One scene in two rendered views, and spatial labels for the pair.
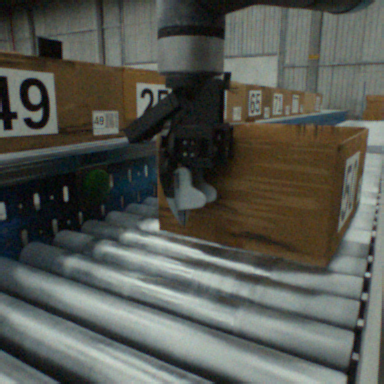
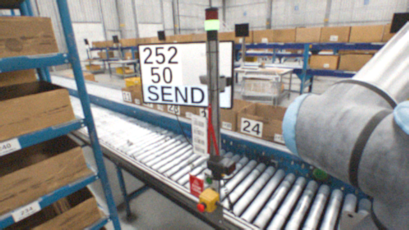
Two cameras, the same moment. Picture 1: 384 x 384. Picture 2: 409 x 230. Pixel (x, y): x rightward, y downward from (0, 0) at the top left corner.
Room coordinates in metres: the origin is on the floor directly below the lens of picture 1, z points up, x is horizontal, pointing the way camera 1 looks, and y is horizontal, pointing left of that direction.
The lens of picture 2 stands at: (-0.14, -0.70, 1.56)
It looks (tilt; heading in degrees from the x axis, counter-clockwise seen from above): 21 degrees down; 101
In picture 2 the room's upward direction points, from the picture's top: 3 degrees counter-clockwise
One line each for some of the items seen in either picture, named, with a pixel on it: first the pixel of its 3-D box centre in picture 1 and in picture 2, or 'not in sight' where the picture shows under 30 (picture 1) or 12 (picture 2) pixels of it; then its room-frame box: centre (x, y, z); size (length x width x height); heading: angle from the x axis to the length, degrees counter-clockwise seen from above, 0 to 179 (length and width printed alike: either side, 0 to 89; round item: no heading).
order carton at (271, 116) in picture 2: not in sight; (270, 122); (0.08, 0.76, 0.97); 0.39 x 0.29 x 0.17; 151
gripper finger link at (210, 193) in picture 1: (198, 194); not in sight; (0.51, -0.01, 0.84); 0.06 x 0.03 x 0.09; 61
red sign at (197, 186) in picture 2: not in sight; (200, 189); (-0.33, 0.12, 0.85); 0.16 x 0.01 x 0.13; 151
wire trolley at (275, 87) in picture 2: not in sight; (259, 99); (0.16, 2.88, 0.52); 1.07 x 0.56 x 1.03; 85
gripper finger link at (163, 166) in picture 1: (172, 166); not in sight; (0.49, 0.03, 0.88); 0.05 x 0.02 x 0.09; 151
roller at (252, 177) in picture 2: not in sight; (245, 184); (-0.10, 0.34, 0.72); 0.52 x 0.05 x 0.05; 61
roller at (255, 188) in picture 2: not in sight; (255, 189); (-0.05, 0.31, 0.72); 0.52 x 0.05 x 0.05; 61
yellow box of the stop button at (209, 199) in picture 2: not in sight; (214, 204); (-0.25, 0.04, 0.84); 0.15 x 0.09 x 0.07; 151
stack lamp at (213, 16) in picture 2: not in sight; (211, 20); (-0.25, 0.11, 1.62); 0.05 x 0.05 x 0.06
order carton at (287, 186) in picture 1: (274, 173); not in sight; (0.68, -0.17, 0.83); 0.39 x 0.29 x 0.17; 149
